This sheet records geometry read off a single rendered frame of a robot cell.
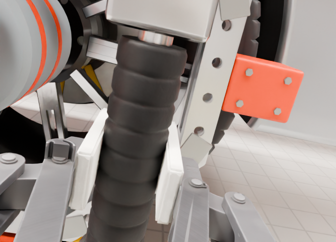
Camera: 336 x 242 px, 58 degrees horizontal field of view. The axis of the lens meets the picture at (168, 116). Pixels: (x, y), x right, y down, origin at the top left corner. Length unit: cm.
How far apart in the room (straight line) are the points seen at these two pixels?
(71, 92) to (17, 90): 40
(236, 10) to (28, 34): 22
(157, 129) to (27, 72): 17
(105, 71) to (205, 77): 34
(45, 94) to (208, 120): 26
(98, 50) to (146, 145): 34
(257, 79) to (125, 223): 27
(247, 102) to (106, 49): 22
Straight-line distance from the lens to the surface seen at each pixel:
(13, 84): 29
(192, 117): 39
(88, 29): 48
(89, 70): 67
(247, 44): 47
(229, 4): 37
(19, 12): 29
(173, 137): 17
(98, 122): 18
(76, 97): 69
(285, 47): 59
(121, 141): 15
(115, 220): 18
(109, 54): 48
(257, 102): 40
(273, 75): 40
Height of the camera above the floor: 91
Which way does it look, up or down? 17 degrees down
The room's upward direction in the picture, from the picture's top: 13 degrees clockwise
